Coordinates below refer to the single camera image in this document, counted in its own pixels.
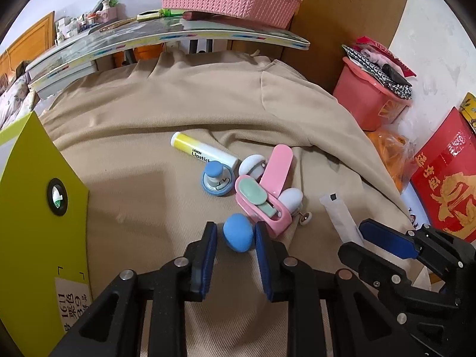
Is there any white sachet packet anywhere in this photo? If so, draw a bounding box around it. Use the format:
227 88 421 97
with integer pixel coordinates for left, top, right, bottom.
320 193 364 247

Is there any blue round stamp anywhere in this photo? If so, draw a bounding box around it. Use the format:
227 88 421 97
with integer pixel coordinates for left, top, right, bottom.
201 160 235 197
223 214 254 253

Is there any red gift box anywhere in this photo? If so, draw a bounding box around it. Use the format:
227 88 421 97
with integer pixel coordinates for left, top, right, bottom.
411 108 476 242

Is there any lime green cardboard box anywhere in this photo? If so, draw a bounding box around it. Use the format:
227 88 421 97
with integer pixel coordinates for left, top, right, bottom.
1 112 92 356

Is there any bag of oranges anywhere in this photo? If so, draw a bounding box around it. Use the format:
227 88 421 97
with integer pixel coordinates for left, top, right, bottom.
365 127 417 193

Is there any small white knob stamp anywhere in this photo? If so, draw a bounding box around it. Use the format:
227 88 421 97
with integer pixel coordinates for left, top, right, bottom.
294 211 312 226

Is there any white round stamp lower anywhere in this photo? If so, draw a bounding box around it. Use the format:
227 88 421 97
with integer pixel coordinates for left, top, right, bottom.
278 188 303 214

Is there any white round stamp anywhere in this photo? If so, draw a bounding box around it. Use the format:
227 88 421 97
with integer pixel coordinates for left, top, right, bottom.
238 154 266 181
278 188 303 214

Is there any pink plastic bucket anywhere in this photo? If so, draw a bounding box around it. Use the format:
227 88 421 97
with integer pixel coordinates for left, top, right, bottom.
332 57 412 131

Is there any pink open clipper case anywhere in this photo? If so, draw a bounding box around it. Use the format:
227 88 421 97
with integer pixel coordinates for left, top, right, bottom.
235 144 294 239

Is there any white round stamp upper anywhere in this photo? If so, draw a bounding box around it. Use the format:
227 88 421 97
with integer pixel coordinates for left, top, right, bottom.
238 154 266 181

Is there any blue round stamp upright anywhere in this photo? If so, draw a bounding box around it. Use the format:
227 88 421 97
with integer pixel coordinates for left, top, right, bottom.
201 160 235 197

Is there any beige cloth table cover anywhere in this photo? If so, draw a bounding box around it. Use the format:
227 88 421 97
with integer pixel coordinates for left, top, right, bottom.
36 48 425 357

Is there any yellow white lip balm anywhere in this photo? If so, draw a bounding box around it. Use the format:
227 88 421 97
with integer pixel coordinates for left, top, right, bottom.
170 131 239 169

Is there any bed with floral quilt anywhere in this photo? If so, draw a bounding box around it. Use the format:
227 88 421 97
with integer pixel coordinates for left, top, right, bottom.
0 74 40 129

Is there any wooden wardrobe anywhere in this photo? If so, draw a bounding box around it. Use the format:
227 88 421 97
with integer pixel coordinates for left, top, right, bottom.
228 0 407 92

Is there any printed folding table board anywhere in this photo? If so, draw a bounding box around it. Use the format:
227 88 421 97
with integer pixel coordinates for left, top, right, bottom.
29 15 310 91

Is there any wooden bed headboard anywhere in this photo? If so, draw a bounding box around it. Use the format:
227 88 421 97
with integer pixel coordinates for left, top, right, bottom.
0 11 56 82

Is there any toiletries cluster on cabinet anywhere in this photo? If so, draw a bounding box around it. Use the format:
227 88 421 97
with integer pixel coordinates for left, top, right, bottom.
55 0 125 43

